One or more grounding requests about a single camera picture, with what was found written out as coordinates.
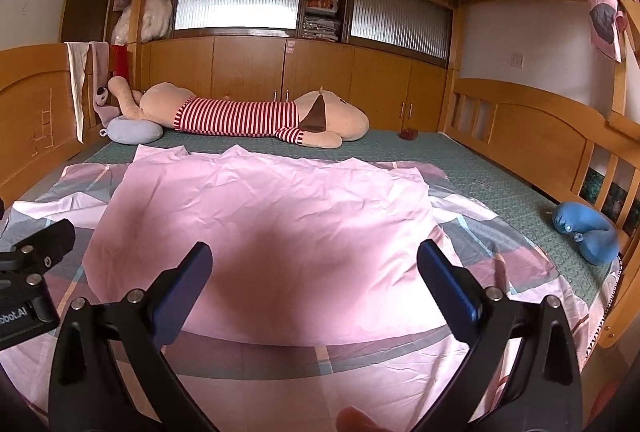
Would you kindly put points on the person's right hand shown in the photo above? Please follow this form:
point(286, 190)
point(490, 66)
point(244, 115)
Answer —
point(360, 421)

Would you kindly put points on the pink jacket with black stripe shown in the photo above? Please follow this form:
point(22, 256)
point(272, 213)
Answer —
point(275, 212)

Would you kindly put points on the blue neck pillow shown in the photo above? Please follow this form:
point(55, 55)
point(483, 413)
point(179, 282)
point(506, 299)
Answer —
point(585, 232)

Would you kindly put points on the wooden wall cabinets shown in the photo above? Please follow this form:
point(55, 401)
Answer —
point(240, 67)

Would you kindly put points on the white hanging cloth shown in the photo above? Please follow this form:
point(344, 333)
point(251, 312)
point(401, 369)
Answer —
point(77, 82)

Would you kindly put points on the white wall socket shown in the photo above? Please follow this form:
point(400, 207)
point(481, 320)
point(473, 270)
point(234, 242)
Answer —
point(516, 60)

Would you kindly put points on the white stuffed bags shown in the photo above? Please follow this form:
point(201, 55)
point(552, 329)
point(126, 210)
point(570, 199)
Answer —
point(152, 9)

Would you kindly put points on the stack of printed packages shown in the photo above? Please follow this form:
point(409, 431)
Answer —
point(324, 7)

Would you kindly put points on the red hanging cloth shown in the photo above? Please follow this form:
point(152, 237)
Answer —
point(120, 61)

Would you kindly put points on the pink cloth with grey print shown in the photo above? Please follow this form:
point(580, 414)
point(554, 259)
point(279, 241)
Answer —
point(602, 12)

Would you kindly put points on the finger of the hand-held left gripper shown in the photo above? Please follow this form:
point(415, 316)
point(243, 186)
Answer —
point(47, 242)

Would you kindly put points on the pink plush toy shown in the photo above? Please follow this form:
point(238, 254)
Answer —
point(105, 104)

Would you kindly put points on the small dark red object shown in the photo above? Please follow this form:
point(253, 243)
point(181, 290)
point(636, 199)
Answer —
point(409, 134)

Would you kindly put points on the wooden headboard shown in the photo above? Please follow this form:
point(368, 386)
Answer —
point(530, 132)

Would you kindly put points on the pink grey patterned quilt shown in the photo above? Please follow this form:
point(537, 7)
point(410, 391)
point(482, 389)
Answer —
point(280, 377)

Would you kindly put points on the pale grey neck pillow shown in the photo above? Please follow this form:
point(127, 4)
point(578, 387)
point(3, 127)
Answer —
point(132, 131)

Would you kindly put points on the beige plush dog striped shirt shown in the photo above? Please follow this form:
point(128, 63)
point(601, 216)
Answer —
point(340, 117)

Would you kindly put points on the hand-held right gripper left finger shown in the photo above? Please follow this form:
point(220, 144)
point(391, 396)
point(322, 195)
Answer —
point(192, 274)

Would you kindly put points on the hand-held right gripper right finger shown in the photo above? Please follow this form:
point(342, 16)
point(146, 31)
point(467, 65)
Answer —
point(442, 277)

